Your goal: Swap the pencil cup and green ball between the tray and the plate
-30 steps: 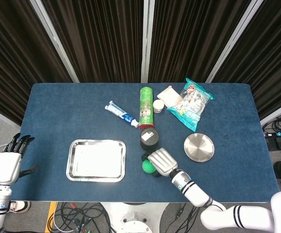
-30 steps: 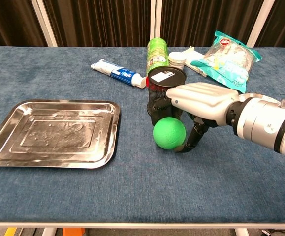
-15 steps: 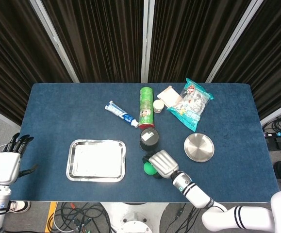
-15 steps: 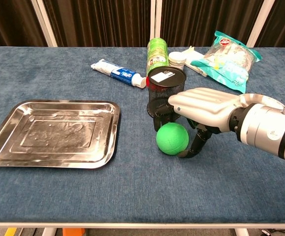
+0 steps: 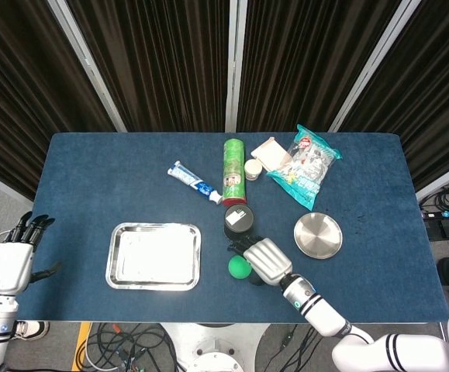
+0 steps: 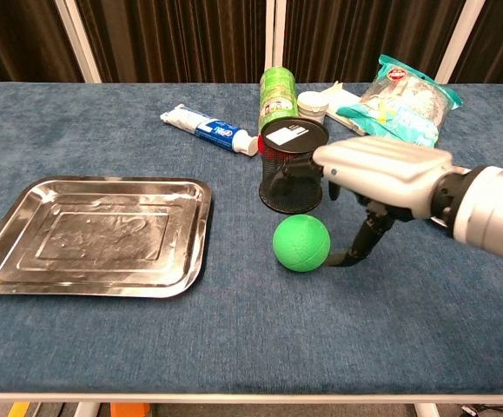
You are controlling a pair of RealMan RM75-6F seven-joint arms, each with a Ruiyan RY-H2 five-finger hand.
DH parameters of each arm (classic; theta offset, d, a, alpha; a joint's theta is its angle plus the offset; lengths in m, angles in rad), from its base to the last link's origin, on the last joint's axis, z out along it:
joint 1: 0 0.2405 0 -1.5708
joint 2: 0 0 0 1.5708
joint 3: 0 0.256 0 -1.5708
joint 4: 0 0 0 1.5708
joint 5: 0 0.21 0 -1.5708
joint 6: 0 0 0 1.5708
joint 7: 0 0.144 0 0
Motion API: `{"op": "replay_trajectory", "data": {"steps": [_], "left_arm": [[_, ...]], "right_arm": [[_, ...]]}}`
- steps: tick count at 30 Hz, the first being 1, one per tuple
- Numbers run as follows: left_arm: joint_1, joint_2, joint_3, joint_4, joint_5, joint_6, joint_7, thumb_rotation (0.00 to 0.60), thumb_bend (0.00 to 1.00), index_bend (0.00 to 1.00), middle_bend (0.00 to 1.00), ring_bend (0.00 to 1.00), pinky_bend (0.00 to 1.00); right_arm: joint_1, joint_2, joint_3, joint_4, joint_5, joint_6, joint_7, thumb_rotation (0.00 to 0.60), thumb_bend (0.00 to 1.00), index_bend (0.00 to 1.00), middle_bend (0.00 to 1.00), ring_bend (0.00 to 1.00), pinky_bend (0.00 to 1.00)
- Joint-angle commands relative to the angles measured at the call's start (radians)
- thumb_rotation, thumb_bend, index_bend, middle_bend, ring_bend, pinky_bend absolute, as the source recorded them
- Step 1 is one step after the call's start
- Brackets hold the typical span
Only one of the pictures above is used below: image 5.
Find beige flat packet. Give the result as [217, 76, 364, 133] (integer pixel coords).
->
[250, 136, 293, 171]

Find green ball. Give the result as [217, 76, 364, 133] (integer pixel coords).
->
[227, 256, 253, 279]

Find green chips can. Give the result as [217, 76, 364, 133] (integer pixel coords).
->
[222, 138, 247, 208]

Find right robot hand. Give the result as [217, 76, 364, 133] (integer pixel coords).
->
[226, 235, 293, 288]

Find small white jar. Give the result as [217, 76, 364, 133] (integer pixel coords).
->
[243, 158, 263, 181]

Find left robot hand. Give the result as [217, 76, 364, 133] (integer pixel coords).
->
[0, 212, 63, 298]

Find round steel plate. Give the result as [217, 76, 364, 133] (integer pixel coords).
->
[293, 212, 344, 260]

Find black coiled cables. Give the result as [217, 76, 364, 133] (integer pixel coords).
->
[420, 179, 449, 212]

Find blue felt table cover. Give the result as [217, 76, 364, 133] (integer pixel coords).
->
[16, 132, 449, 323]

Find black floor cable tangle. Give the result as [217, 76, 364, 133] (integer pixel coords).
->
[80, 322, 181, 372]

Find white frame post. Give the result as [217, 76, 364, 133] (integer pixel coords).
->
[223, 0, 249, 133]
[47, 0, 127, 133]
[327, 0, 423, 133]

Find teal snack bag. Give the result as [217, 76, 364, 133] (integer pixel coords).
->
[265, 124, 344, 212]

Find black power strip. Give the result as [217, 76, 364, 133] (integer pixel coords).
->
[420, 208, 449, 222]

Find black mesh cup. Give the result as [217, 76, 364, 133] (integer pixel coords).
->
[223, 204, 255, 242]

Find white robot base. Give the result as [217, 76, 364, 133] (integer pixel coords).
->
[161, 322, 270, 372]

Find white black sneaker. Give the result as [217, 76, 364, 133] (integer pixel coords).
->
[14, 319, 50, 342]

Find rectangular steel tray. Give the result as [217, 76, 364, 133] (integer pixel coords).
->
[105, 222, 202, 292]

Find dark pleated curtain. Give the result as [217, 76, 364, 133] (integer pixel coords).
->
[237, 0, 403, 133]
[340, 0, 449, 193]
[0, 0, 119, 201]
[67, 0, 233, 133]

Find white blue toothpaste tube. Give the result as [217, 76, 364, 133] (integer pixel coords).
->
[167, 160, 223, 205]

